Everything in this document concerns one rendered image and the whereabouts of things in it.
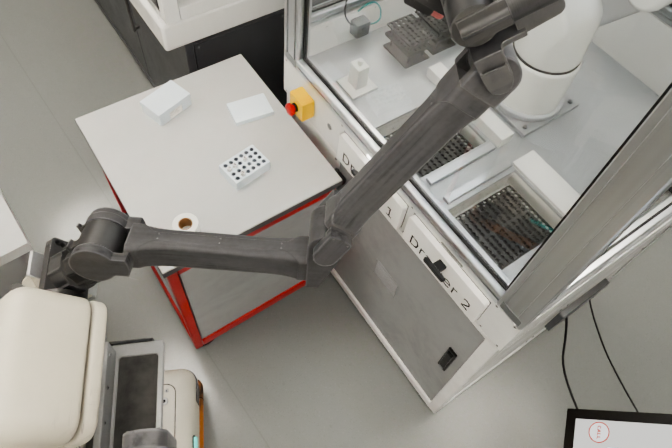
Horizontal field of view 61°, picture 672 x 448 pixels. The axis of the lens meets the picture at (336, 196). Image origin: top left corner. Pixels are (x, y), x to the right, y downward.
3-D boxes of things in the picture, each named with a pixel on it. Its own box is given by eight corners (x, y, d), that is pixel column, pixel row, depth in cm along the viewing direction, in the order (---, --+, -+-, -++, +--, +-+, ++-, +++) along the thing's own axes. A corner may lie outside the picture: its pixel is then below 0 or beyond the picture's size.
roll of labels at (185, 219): (194, 216, 159) (192, 208, 156) (204, 235, 156) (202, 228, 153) (170, 226, 157) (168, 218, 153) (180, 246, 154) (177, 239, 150)
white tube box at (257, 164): (237, 191, 165) (236, 183, 162) (219, 173, 168) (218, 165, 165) (270, 168, 170) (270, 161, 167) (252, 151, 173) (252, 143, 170)
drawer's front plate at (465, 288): (472, 323, 142) (485, 306, 133) (401, 237, 154) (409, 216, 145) (477, 319, 143) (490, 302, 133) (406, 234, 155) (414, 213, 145)
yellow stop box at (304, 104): (299, 123, 170) (300, 107, 164) (287, 108, 173) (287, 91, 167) (314, 117, 172) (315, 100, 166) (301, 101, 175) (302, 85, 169)
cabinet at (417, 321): (431, 424, 206) (502, 356, 140) (283, 218, 249) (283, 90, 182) (601, 294, 241) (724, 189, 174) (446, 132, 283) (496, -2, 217)
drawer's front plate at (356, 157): (396, 230, 155) (403, 209, 146) (336, 157, 167) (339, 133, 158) (401, 227, 156) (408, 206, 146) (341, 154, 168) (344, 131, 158)
